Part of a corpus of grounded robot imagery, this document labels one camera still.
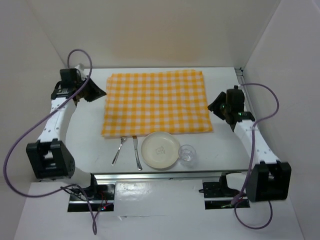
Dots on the silver fork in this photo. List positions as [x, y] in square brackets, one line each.
[122, 141]

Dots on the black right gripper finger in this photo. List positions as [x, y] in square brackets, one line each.
[219, 114]
[218, 102]

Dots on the silver table knife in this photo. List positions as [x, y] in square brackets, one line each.
[135, 144]

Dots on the aluminium front rail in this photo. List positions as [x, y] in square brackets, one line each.
[156, 176]

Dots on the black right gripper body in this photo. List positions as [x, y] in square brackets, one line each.
[225, 108]

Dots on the yellow white checkered cloth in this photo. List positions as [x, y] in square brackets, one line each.
[138, 104]

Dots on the cream round plate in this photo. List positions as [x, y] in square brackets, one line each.
[159, 150]

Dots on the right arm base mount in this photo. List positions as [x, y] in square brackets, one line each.
[217, 196]

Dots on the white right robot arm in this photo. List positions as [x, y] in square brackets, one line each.
[267, 178]

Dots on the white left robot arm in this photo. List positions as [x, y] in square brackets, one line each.
[49, 157]

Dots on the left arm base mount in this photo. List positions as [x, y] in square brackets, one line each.
[102, 200]

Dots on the clear plastic cup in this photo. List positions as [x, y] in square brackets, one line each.
[187, 156]

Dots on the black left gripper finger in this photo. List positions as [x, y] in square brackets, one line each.
[92, 94]
[91, 85]

